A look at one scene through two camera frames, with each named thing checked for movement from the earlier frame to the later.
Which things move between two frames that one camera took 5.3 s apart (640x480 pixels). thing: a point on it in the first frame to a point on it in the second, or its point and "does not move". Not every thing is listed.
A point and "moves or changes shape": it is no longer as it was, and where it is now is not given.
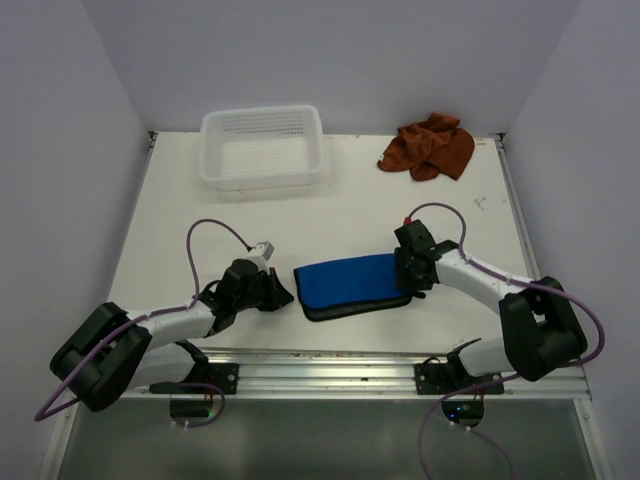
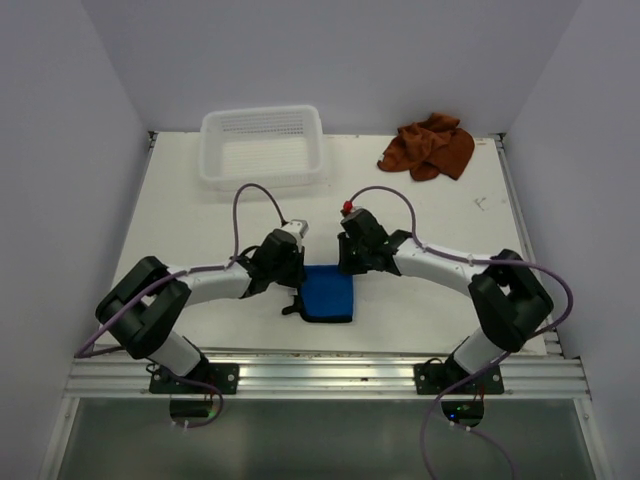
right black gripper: x=404 y=282 to x=345 y=264
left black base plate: x=205 y=379 does not move
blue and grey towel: x=349 y=287 moves or changes shape
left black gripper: x=278 y=296 to x=298 y=275
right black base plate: x=433 y=377 does not move
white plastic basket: x=262 y=148 does not move
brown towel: x=433 y=147 does not move
